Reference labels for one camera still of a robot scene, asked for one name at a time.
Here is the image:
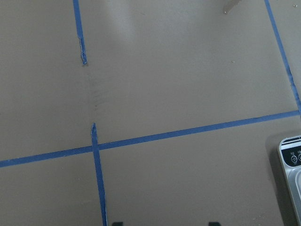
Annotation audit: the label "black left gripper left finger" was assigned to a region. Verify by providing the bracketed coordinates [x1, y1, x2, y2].
[112, 222, 123, 226]

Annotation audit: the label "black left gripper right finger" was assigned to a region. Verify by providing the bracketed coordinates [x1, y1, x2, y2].
[208, 222, 221, 226]

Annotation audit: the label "silver digital kitchen scale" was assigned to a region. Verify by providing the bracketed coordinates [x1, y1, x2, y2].
[278, 135, 301, 226]

